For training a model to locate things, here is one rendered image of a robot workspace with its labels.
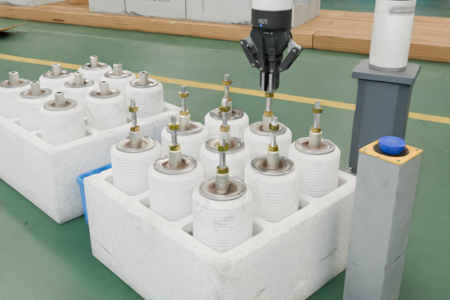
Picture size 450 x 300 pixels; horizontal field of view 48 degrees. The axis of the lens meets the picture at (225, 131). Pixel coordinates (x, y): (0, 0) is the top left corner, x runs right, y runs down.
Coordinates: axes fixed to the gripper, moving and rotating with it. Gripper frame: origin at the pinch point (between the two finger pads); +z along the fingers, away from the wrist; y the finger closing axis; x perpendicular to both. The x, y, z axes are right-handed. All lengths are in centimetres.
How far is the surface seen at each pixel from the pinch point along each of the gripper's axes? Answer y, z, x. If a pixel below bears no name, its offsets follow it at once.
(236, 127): -7.5, 11.4, -0.1
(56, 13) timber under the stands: -247, 29, 138
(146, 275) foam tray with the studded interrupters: -5.9, 28.8, -30.9
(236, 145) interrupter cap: -0.3, 9.8, -10.8
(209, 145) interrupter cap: -4.4, 9.7, -13.8
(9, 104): -67, 14, -15
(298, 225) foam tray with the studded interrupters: 16.3, 17.4, -17.5
